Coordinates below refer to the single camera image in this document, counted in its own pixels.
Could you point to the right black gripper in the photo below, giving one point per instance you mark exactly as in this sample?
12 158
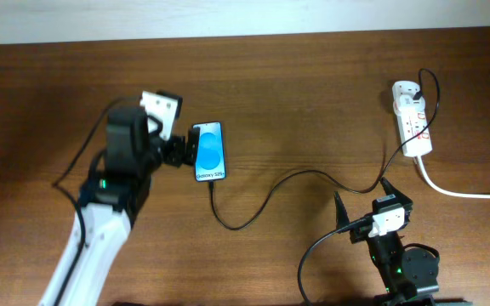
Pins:
390 191

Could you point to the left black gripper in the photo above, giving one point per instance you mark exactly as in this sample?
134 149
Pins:
174 152

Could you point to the blue screen Galaxy smartphone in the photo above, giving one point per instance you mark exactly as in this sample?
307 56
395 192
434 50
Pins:
210 161

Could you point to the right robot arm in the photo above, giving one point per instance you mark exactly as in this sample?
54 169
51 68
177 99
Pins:
409 272

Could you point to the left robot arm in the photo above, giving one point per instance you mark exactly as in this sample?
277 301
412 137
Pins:
110 199

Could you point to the white USB charger plug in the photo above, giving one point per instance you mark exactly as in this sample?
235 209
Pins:
406 104

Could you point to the white power strip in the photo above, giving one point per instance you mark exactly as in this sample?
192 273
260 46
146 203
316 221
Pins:
414 134

